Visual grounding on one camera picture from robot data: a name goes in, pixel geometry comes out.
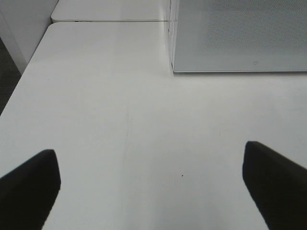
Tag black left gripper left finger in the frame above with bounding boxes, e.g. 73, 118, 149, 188
0, 149, 61, 230

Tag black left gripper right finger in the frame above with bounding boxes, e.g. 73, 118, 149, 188
242, 141, 307, 230

